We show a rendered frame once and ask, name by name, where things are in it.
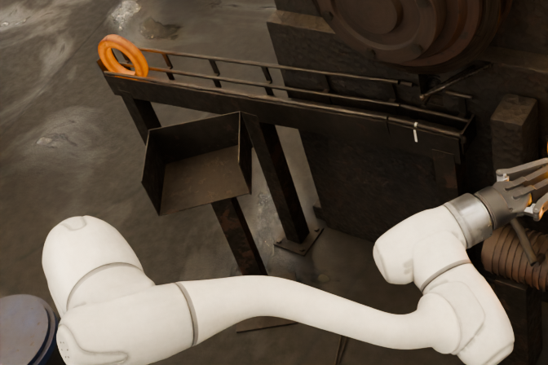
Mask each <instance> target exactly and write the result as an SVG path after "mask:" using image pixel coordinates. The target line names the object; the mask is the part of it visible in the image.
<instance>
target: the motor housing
mask: <svg viewBox="0 0 548 365"><path fill-rule="evenodd" d="M525 232H526V234H527V236H528V239H529V241H530V243H531V245H532V247H533V250H534V253H535V254H536V255H538V254H539V253H543V254H545V255H546V259H545V260H544V262H543V263H542V264H541V265H540V266H539V267H538V268H533V267H532V266H531V265H530V263H529V261H528V258H527V256H526V254H525V251H524V249H523V246H522V244H521V243H520V240H519V237H518V235H517V233H516V231H515V229H514V227H513V226H512V225H511V224H510V223H507V224H506V225H504V226H501V227H499V228H497V229H496V230H493V233H492V235H491V236H490V237H489V238H487V239H486V240H484V244H483V248H482V252H481V261H482V263H483V264H484V269H485V270H488V271H490V273H491V274H493V275H497V278H496V279H495V286H496V296H497V298H498V300H499V301H500V302H501V304H502V307H503V308H504V310H505V312H506V314H507V316H508V319H509V320H510V324H511V326H512V329H513V333H514V338H515V342H514V346H513V350H512V352H511V353H510V354H509V355H508V356H507V357H506V358H504V359H503V360H502V365H535V364H536V362H537V360H538V358H539V356H540V353H541V351H542V319H541V290H542V289H543V291H544V292H548V235H544V234H543V233H541V232H539V233H537V231H531V230H530V229H528V228H526V229H525Z"/></svg>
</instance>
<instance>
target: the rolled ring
mask: <svg viewBox="0 0 548 365"><path fill-rule="evenodd" d="M111 48H116V49H118V50H120V51H121V52H123V53H124V54H125V55H127V56H128V58H129V59H130V60H131V62H132V63H133V65H134V66H135V72H133V71H131V70H128V69H126V68H124V67H123V66H121V65H120V64H119V63H118V62H117V60H116V59H115V58H114V56H113V53H112V50H111ZM98 52H99V57H100V58H101V60H102V62H103V63H104V65H105V67H106V68H107V69H108V70H109V71H110V72H115V73H125V74H130V75H136V76H141V77H146V76H147V75H148V64H147V61H146V59H145V58H144V56H143V54H142V53H141V51H140V50H139V49H138V48H137V47H136V46H135V45H134V44H133V43H132V42H130V41H129V40H127V39H125V38H124V37H121V36H118V35H115V34H111V35H108V36H106V37H105V38H104V39H103V40H102V41H101V42H100V43H99V45H98Z"/></svg>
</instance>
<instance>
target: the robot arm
mask: <svg viewBox="0 0 548 365"><path fill-rule="evenodd" d="M496 174H497V181H496V182H495V183H494V184H493V185H492V186H491V187H490V186H488V187H486V188H484V189H482V190H480V191H477V192H476V193H474V194H473V195H472V194H470V193H466V194H464V195H462V196H459V197H458V198H456V199H454V200H451V201H449V202H447V203H445V204H443V205H441V206H440V207H437V208H434V209H427V210H424V211H422V212H420V213H416V214H414V215H413V216H411V217H409V218H407V219H405V220H404V221H402V222H400V223H399V224H397V225H395V226H394V227H392V228H391V229H390V230H389V231H387V232H386V233H384V234H383V235H382V236H381V237H379V238H378V239H377V241H376V243H375V245H374V247H373V258H374V260H375V262H376V265H377V267H378V269H379V270H380V272H381V274H382V276H383V277H384V279H385V280H386V281H387V282H388V283H390V284H408V283H411V282H414V283H415V284H416V286H417V287H418V288H419V289H420V291H421V292H422V294H423V297H422V298H421V299H420V301H419V303H418V309H417V310H416V311H414V312H413V313H411V314H389V313H386V312H383V311H380V310H375V309H373V308H371V307H368V306H364V305H361V304H359V303H356V302H354V301H350V300H347V299H345V298H342V297H338V296H336V295H333V294H331V293H328V292H324V291H321V290H320V289H317V288H313V287H310V286H307V285H305V284H301V283H298V282H294V281H292V280H288V279H282V278H277V277H271V276H263V275H246V276H236V277H229V278H222V279H207V280H197V281H183V282H176V283H172V284H163V285H157V286H156V285H155V283H154V282H153V281H151V280H150V279H149V278H148V277H147V276H146V275H145V273H144V271H143V268H142V266H141V264H140V262H139V259H138V258H137V257H136V255H135V253H134V251H133V250H132V248H131V247H130V245H129V244H128V243H127V242H126V240H125V239H124V238H123V237H122V235H121V234H120V233H119V232H118V231H117V230H116V229H115V228H114V227H113V226H111V225H109V224H108V223H106V222H105V221H102V220H100V219H98V218H93V217H91V216H83V217H73V218H68V219H66V220H64V221H62V222H61V223H60V224H58V225H57V226H55V227H54V228H53V229H52V230H51V232H50V233H49V235H48V236H47V238H46V242H45V244H44V248H43V252H42V267H43V270H44V272H45V275H46V279H47V283H48V287H49V290H50V292H51V295H52V298H53V300H54V302H55V305H56V308H57V310H58V311H59V314H60V317H61V320H60V323H59V326H58V331H57V334H56V340H57V345H58V348H59V351H60V354H61V356H62V358H63V360H64V362H65V363H66V364H67V365H147V364H150V363H155V362H157V361H160V360H162V359H165V358H169V357H170V356H172V355H174V354H177V353H178V352H181V351H183V350H185V349H188V348H190V347H193V346H194V345H197V344H199V343H201V342H203V341H204V340H206V339H208V338H209V337H211V336H213V335H214V334H216V333H218V332H221V331H222V330H224V329H226V328H228V327H230V326H232V325H233V324H235V323H238V322H240V321H242V320H244V319H248V318H252V317H256V316H275V317H280V318H284V319H290V320H293V321H296V322H300V323H305V324H307V325H310V326H313V327H316V328H321V329H324V330H327V331H330V332H335V333H337V334H340V335H344V336H348V337H351V338H354V339H357V340H360V341H365V342H368V343H371V344H374V345H380V346H384V347H387V348H392V349H400V350H411V349H421V348H426V347H432V348H433V349H435V350H436V351H438V352H440V353H442V354H449V353H450V354H453V355H457V356H458V357H459V358H460V359H461V361H462V362H464V363H465V364H466V365H497V364H499V363H500V362H501V361H502V360H503V359H504V358H506V357H507V356H508V355H509V354H510V353H511V352H512V350H513V346H514V342H515V338H514V333H513V329H512V326H511V324H510V320H509V319H508V316H507V314H506V312H505V310H504V308H503V307H502V304H501V302H500V301H499V300H498V298H497V296H496V294H495V293H494V291H493V290H492V289H491V287H490V286H489V284H488V283H487V281H486V280H485V278H484V277H483V276H482V275H481V274H480V273H479V272H478V271H477V270H476V269H475V267H474V266H473V264H472V263H471V260H470V259H469V257H468V256H467V254H466V249H468V248H471V247H472V246H473V245H475V244H478V243H479V242H481V241H483V240H486V239H487V238H489V237H490V236H491V235H492V233H493V230H496V229H497V228H499V227H501V226H504V225H506V224H507V223H509V222H510V221H511V220H512V219H513V218H517V217H522V216H524V215H528V216H531V217H533V220H534V221H539V220H540V219H541V216H542V214H543V213H544V212H545V211H546V210H547V209H548V158H543V159H540V160H537V161H533V162H529V163H527V164H524V165H519V166H516V167H513V168H510V169H498V170H497V171H496ZM541 196H542V198H541V199H540V200H538V201H537V203H536V204H533V205H532V206H531V207H529V205H530V204H531V203H532V202H534V201H536V200H537V198H539V197H541Z"/></svg>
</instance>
